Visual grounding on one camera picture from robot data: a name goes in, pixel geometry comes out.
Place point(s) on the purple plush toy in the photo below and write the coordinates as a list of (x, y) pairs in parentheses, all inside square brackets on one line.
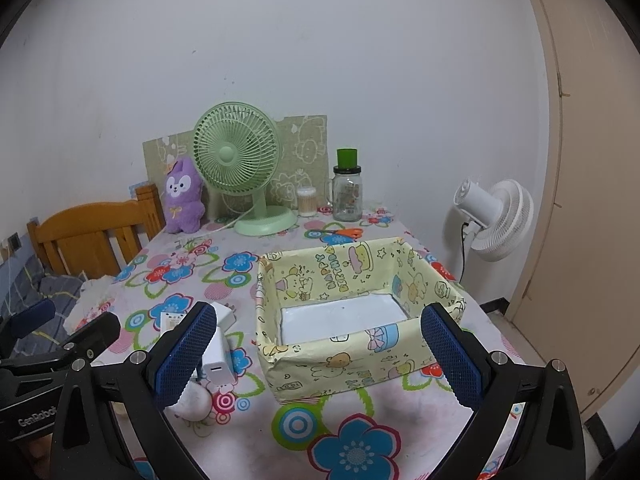
[(182, 200)]

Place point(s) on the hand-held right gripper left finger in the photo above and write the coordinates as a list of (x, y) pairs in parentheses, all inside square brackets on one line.
[(185, 355)]

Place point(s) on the grey plaid blanket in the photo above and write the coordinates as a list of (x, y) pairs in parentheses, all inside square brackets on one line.
[(30, 285)]

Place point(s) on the white standing fan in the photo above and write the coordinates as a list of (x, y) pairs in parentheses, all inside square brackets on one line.
[(500, 220)]

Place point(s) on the green desk fan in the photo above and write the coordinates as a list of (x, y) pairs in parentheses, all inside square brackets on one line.
[(235, 152)]

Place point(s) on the white remote control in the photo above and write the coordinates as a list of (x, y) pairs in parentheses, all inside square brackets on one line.
[(172, 321)]

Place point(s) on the white charger with oval port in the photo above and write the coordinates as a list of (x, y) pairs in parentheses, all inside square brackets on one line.
[(217, 355)]

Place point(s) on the yellow cartoon fabric basket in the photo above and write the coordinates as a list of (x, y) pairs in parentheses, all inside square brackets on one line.
[(350, 360)]

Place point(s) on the large white power adapter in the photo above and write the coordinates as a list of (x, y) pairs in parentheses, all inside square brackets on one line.
[(226, 316)]

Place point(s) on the cotton swab container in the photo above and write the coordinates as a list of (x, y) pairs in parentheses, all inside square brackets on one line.
[(307, 202)]

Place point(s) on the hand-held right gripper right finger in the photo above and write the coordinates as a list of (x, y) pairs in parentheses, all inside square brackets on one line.
[(450, 360)]

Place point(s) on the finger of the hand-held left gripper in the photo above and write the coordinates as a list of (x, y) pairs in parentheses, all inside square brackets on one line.
[(95, 335), (30, 317)]

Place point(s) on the glass jar with green lid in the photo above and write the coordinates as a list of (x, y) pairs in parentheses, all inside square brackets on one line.
[(347, 197)]

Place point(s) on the white rounded device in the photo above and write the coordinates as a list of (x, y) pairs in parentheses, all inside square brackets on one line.
[(195, 402)]

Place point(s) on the beige door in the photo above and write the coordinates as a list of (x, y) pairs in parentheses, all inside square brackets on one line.
[(590, 210)]

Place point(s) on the wooden chair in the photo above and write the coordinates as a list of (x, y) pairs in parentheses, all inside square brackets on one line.
[(85, 220)]

